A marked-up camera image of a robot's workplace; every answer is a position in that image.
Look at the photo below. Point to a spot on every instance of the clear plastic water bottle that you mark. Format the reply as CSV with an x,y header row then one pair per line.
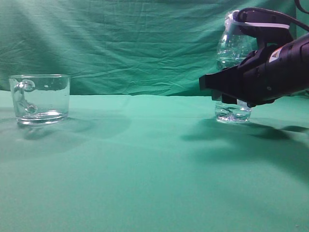
x,y
233,47

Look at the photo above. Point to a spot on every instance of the black wrist camera with cable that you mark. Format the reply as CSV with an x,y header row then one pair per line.
x,y
265,25

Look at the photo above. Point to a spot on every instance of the clear glass mug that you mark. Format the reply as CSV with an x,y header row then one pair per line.
x,y
40,99

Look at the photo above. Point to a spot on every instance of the green table cloth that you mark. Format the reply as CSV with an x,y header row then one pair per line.
x,y
156,164

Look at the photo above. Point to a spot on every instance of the green backdrop cloth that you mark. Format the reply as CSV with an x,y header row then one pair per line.
x,y
119,47

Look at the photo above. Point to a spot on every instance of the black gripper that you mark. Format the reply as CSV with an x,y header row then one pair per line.
x,y
285,72

